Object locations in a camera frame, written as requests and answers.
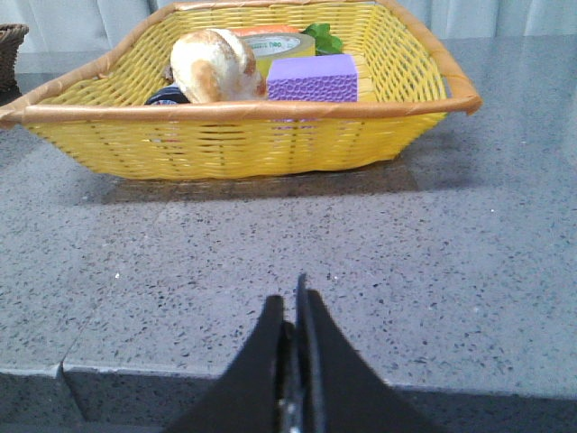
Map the purple sponge block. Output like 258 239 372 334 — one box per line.
267 54 359 103

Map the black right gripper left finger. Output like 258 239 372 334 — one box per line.
164 295 285 432

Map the bread roll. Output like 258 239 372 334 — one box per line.
169 29 266 104

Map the brown wicker basket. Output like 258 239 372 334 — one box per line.
0 23 29 92

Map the white curtain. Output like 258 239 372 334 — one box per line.
1 0 576 53

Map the yellow packing tape roll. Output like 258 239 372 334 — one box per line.
242 32 316 78

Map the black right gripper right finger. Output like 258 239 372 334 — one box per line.
288 274 444 432

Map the yellow wicker basket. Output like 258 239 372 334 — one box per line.
1 1 482 180

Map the orange toy carrot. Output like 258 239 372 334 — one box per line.
232 23 343 55

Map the blue snack packet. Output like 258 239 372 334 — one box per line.
145 85 189 106

